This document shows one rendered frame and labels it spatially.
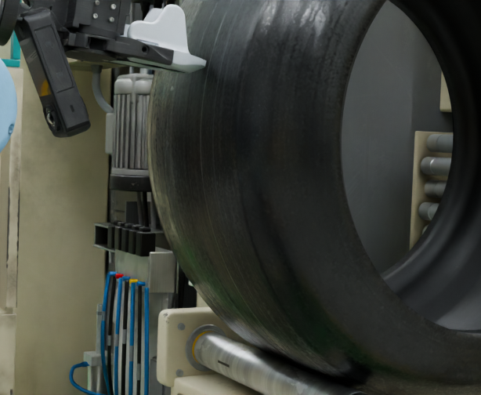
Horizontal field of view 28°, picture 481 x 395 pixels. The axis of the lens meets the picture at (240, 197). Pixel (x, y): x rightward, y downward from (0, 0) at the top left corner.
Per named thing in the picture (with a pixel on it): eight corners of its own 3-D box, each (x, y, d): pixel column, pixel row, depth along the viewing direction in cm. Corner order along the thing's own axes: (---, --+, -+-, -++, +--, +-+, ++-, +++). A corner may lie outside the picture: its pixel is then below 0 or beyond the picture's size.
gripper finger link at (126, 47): (180, 48, 91) (92, 28, 87) (178, 64, 91) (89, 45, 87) (160, 52, 95) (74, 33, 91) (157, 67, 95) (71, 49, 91)
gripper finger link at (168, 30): (226, 14, 95) (138, -8, 90) (217, 75, 95) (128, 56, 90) (211, 17, 97) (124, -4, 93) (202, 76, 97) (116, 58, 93)
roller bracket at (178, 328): (154, 383, 128) (157, 309, 127) (399, 361, 147) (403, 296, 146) (165, 389, 125) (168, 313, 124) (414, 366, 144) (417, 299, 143)
